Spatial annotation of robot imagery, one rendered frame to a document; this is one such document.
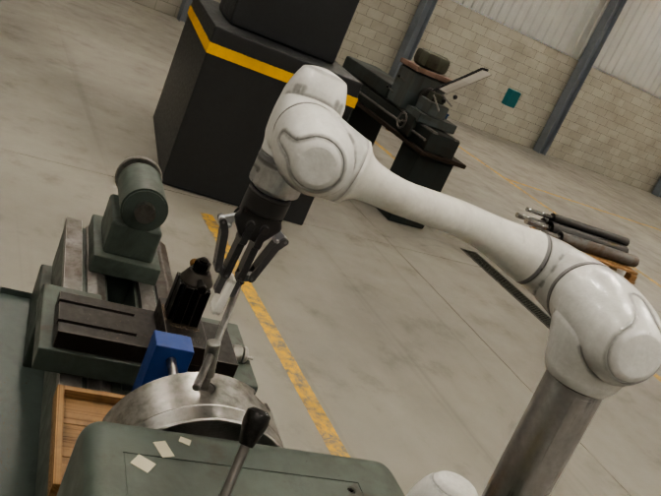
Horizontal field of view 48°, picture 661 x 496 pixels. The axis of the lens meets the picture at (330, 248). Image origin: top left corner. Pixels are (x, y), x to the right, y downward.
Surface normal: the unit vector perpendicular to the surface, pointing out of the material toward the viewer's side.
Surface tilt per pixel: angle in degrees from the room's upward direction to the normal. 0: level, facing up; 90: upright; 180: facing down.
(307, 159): 88
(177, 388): 25
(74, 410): 0
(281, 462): 0
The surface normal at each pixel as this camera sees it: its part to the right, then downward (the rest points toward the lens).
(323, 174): -0.02, 0.29
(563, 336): -0.96, -0.16
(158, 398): -0.20, -0.84
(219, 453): 0.39, -0.87
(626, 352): 0.22, 0.30
